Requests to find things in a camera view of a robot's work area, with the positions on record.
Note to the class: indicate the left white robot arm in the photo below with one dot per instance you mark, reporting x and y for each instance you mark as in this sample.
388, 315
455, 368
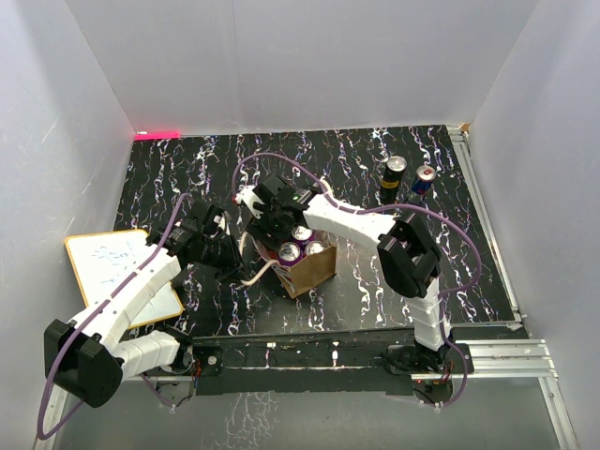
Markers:
87, 356

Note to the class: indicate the purple fanta can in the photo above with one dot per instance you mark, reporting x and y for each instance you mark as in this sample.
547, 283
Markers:
302, 235
289, 254

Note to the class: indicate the blue red bull can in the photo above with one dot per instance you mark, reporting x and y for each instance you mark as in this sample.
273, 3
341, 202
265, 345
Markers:
421, 184

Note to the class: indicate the red can in bag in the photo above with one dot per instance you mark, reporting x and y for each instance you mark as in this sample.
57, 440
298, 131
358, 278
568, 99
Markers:
315, 247

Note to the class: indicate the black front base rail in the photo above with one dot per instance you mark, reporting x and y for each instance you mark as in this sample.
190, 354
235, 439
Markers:
385, 360

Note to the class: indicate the black yellow tall can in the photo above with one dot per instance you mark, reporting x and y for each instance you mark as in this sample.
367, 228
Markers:
393, 171

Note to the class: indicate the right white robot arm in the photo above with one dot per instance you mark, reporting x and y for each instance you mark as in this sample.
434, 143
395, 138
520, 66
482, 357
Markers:
409, 257

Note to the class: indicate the small whiteboard wooden frame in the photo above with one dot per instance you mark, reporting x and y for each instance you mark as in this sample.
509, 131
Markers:
101, 261

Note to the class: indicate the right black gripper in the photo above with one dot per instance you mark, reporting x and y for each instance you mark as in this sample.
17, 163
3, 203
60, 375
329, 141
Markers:
260, 228

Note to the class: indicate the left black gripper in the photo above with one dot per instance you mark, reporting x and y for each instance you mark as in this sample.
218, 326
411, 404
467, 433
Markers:
233, 270

